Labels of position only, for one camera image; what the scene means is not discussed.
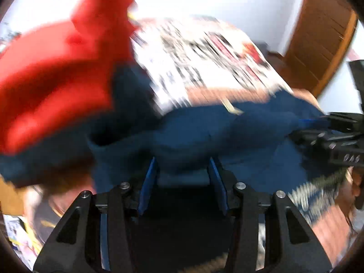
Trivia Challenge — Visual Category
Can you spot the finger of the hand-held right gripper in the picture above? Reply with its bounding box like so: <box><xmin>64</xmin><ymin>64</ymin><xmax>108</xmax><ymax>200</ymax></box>
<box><xmin>288</xmin><ymin>129</ymin><xmax>328</xmax><ymax>149</ymax></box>
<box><xmin>297</xmin><ymin>113</ymin><xmax>333</xmax><ymax>130</ymax></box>

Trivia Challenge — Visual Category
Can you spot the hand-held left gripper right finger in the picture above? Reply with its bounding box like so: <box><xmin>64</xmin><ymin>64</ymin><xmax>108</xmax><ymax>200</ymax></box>
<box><xmin>208</xmin><ymin>156</ymin><xmax>334</xmax><ymax>273</ymax></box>

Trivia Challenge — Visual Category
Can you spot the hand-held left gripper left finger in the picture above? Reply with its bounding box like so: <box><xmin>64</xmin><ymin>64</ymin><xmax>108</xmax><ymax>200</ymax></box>
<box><xmin>33</xmin><ymin>156</ymin><xmax>159</xmax><ymax>273</ymax></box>

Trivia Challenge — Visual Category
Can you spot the navy patterned hoodie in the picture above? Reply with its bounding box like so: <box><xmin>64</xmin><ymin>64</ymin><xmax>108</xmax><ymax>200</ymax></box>
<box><xmin>85</xmin><ymin>65</ymin><xmax>351</xmax><ymax>273</ymax></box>

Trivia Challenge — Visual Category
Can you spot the wooden door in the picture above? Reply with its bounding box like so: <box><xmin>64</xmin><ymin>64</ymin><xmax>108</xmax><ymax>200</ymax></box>
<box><xmin>283</xmin><ymin>0</ymin><xmax>359</xmax><ymax>98</ymax></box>

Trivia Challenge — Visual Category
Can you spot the dark navy garment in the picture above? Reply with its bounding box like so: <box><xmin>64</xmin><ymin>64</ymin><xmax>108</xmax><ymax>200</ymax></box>
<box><xmin>0</xmin><ymin>145</ymin><xmax>97</xmax><ymax>190</ymax></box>

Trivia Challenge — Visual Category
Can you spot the printed newspaper-style blanket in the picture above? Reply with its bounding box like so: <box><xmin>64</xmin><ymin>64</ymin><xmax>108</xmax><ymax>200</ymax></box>
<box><xmin>129</xmin><ymin>15</ymin><xmax>356</xmax><ymax>239</ymax></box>

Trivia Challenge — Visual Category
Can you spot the colourful printed paper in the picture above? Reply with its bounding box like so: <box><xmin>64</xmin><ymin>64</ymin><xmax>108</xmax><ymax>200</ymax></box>
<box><xmin>4</xmin><ymin>215</ymin><xmax>44</xmax><ymax>265</ymax></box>

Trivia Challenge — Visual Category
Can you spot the red garment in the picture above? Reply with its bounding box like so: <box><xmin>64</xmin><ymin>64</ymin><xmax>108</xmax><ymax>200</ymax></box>
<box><xmin>0</xmin><ymin>0</ymin><xmax>140</xmax><ymax>155</ymax></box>

